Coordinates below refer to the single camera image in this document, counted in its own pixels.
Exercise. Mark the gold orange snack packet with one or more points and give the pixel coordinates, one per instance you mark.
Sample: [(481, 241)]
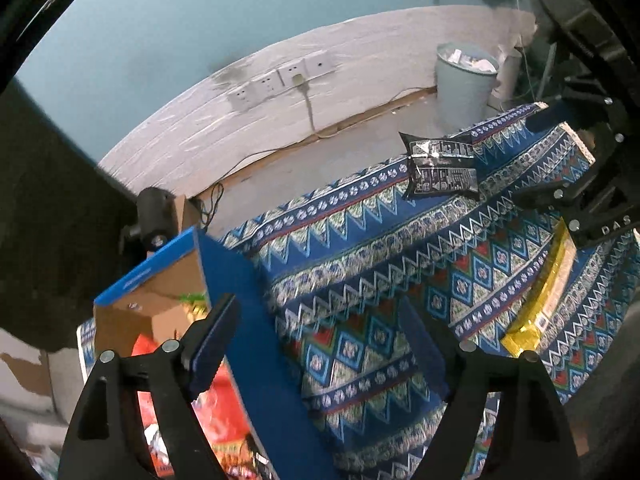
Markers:
[(240, 462)]

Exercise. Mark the white crumpled paper waste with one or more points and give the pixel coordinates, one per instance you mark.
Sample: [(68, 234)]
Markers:
[(470, 60)]

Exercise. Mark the green snack packet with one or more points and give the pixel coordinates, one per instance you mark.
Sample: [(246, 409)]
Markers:
[(195, 305)]

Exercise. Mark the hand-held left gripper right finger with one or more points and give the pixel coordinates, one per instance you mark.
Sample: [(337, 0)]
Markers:
[(425, 355)]

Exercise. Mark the orange red snack packet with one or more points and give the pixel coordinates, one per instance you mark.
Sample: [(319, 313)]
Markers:
[(225, 420)]

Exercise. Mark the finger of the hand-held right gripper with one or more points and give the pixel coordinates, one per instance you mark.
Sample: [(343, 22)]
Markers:
[(547, 117), (555, 195)]

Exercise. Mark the black snack packet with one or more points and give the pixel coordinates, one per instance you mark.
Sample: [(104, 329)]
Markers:
[(440, 170)]

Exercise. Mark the pale waste bin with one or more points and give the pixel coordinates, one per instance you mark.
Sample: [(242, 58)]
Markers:
[(460, 95)]

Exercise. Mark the dark cloth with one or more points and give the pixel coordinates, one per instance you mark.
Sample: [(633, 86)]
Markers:
[(50, 210)]

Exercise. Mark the white pipe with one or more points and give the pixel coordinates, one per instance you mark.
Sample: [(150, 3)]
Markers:
[(510, 80)]

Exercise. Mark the yellow snack packet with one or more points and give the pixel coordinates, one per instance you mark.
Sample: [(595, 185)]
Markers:
[(542, 295)]

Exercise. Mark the blue patterned blanket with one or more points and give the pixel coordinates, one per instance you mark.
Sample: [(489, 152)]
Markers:
[(375, 260)]

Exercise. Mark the black camera on stand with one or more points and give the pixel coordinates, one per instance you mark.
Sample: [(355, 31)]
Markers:
[(155, 210)]

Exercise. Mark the small brown cardboard box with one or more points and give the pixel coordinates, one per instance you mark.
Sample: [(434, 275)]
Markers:
[(186, 215)]

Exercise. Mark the blue cardboard box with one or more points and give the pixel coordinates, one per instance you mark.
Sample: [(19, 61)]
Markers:
[(250, 335)]

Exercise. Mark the orange white snack packet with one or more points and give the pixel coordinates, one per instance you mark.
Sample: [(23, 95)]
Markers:
[(160, 460)]

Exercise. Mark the white wall socket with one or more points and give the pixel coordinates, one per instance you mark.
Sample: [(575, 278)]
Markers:
[(287, 71), (240, 97), (265, 86), (320, 61)]

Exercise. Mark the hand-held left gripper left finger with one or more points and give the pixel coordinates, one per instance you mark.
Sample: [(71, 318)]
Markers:
[(212, 355)]

